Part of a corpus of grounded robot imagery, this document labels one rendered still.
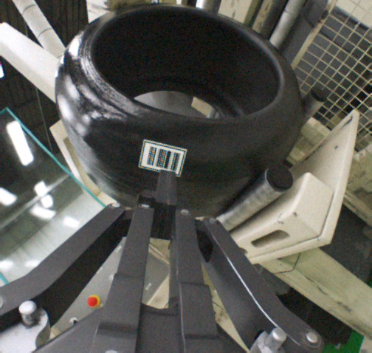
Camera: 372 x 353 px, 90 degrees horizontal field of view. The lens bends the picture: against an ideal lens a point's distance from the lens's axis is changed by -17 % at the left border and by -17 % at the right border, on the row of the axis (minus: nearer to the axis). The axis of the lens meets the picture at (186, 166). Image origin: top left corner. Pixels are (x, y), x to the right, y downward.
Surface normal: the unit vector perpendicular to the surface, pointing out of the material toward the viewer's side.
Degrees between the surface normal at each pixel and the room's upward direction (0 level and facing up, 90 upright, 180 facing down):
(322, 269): 90
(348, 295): 90
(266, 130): 100
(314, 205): 90
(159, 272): 90
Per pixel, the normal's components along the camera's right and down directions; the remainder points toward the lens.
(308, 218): 0.18, -0.48
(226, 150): 0.27, 0.32
